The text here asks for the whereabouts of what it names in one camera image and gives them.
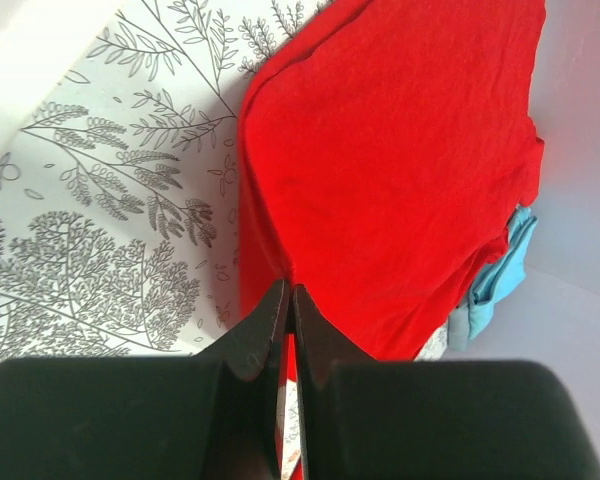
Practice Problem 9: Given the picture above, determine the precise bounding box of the floral patterned table cloth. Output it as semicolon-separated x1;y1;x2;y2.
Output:
0;0;461;480

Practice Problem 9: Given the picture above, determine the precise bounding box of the red t shirt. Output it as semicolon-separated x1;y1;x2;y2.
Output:
238;1;546;361

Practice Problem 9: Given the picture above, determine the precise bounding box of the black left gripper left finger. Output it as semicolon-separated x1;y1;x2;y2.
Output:
0;280;286;479

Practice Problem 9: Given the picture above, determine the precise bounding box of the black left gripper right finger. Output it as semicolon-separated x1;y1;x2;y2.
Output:
293;286;600;479

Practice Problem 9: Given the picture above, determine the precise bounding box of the folded turquoise t shirt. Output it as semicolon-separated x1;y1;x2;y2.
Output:
468;206;538;340

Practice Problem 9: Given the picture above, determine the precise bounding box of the folded grey-blue t shirt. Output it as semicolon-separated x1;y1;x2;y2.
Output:
447;295;471;351

